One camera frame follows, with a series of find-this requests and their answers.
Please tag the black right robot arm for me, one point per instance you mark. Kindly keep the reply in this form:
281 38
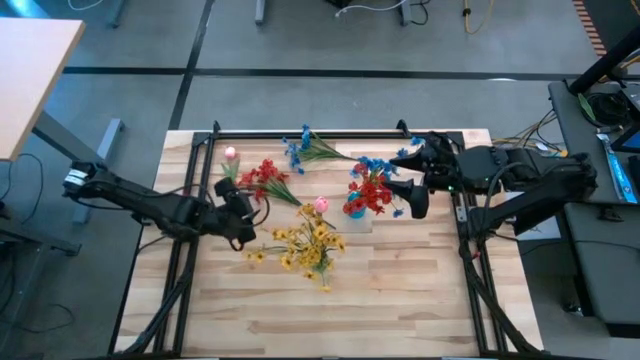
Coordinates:
550 185

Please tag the black mat orange striped edge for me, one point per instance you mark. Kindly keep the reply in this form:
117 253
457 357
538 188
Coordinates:
620 15

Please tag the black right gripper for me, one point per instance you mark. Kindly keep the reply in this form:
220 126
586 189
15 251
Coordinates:
465 170

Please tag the blue glass vase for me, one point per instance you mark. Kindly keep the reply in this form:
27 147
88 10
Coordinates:
356 214

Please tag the black tablet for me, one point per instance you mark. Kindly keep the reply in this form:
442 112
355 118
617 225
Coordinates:
631 140

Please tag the pink artificial tulip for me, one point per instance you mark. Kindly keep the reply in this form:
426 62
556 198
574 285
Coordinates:
321 204
230 152

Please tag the blue artificial flower bunch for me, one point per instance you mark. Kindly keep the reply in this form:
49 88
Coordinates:
372 164
305 145

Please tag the dark grey table base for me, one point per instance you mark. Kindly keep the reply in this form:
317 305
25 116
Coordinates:
30 235

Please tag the grey metal desk leg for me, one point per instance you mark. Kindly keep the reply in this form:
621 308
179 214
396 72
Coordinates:
107 150

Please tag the black metal table frame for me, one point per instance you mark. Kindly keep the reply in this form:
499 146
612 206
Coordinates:
350 134

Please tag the light wooden desk top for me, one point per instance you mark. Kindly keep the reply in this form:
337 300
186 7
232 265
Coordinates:
30 75

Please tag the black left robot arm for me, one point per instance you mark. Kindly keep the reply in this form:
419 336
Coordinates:
150 207

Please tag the blue strip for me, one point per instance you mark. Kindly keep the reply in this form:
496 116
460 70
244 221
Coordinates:
620 175

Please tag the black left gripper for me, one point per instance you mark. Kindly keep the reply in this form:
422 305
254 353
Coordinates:
235 212

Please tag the red artificial flower bunch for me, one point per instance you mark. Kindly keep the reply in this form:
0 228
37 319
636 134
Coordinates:
370 192
267 175

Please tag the grey table leg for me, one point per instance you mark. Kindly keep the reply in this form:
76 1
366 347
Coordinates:
260 12
405 12

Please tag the yellow artificial flower bunch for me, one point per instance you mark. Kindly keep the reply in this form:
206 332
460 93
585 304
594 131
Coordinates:
282 234
320 232

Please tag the grey side table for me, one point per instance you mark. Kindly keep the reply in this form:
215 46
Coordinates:
575 115

